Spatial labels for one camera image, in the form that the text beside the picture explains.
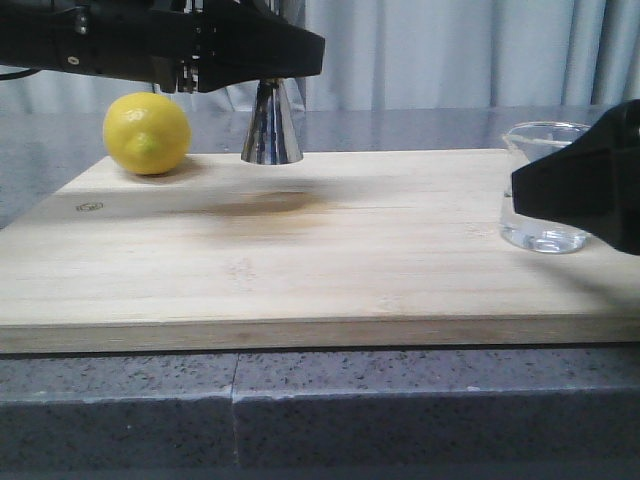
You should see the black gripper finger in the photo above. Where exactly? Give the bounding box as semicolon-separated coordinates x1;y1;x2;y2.
197;1;325;93
511;100;639;254

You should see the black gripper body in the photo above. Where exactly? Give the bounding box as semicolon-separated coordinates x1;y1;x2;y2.
1;1;200;93

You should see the clear glass beaker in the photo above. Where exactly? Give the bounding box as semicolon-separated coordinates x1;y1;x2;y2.
499;121;590;254

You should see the steel hourglass jigger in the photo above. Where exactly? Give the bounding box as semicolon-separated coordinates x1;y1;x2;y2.
241;78;303;166

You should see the yellow lemon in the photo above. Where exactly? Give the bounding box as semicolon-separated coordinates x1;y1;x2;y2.
102;92;192;175

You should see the grey pleated curtain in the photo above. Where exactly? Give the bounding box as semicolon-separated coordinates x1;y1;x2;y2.
1;1;639;114

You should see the light wooden cutting board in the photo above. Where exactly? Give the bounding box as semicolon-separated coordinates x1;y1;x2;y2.
1;149;639;354

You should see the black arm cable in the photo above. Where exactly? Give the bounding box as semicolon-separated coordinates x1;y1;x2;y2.
0;66;41;82

